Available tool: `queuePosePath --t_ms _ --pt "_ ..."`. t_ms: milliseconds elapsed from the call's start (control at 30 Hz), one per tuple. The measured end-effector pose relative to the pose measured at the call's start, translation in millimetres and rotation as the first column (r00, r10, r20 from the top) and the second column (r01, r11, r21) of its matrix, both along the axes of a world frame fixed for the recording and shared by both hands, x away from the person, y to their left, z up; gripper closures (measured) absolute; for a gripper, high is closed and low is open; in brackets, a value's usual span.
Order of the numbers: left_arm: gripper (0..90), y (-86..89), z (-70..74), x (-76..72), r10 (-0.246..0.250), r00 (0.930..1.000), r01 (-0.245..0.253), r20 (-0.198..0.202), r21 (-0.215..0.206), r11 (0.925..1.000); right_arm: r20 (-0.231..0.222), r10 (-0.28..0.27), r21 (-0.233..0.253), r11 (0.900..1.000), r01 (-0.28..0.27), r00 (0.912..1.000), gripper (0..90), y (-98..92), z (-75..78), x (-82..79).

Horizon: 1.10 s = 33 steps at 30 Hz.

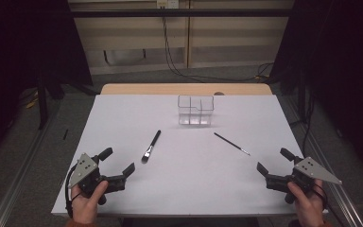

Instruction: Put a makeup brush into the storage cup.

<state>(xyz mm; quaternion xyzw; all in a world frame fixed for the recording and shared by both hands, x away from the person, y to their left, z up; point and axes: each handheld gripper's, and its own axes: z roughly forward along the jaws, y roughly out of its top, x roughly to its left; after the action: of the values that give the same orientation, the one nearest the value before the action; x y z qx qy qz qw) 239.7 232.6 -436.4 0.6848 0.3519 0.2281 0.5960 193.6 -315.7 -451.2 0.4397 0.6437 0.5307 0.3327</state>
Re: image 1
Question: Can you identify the clear plastic organizer box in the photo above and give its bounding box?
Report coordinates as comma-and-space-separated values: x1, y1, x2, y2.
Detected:
177, 94, 216, 127

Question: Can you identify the person's right hand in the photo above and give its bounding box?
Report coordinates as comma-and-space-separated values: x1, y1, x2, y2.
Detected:
286, 179, 327, 227

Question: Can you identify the white table mat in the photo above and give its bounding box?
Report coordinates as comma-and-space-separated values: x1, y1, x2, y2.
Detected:
50, 94, 329, 218

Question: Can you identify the long black wall cable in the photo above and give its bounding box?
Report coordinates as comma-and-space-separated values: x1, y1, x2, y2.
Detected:
161, 6, 275, 83

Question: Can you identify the black metal stand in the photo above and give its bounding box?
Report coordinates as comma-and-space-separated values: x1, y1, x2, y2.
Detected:
37, 72, 50, 131

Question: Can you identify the aluminium floor rail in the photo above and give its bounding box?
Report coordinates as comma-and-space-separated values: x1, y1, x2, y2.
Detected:
283, 94, 363, 227
0, 100, 62, 227

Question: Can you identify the black curtain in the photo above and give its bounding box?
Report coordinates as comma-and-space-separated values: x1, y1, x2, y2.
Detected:
0, 0, 93, 171
268, 0, 363, 181

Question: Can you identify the thin black makeup brush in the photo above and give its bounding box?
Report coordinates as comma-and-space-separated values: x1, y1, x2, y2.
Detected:
213, 131, 251, 157

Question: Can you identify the person's left hand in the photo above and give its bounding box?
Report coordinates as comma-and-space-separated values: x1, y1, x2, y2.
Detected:
70, 180, 110, 225

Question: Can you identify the white wall outlet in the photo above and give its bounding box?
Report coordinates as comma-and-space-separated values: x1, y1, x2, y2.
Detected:
156, 0, 180, 9

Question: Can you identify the wooden table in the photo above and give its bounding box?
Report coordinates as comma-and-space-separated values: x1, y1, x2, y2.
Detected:
99, 82, 273, 96

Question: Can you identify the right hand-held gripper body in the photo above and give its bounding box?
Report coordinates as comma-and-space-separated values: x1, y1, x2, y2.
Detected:
265, 156, 343, 205

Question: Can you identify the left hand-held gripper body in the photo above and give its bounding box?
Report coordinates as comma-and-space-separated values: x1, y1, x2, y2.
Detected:
67, 152, 127, 206

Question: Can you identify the hand-held gripper cable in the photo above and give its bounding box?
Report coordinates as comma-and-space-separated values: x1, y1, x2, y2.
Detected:
311, 183, 344, 227
64, 164, 78, 219

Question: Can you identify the black horizontal bar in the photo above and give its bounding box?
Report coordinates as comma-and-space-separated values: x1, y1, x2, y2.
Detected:
70, 9, 294, 18

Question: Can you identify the right hand-held gripper cable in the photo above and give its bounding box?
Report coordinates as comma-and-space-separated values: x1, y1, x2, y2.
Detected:
311, 183, 344, 227

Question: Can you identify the left hand-held gripper cable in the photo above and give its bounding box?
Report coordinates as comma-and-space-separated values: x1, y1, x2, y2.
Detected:
64, 164, 78, 219

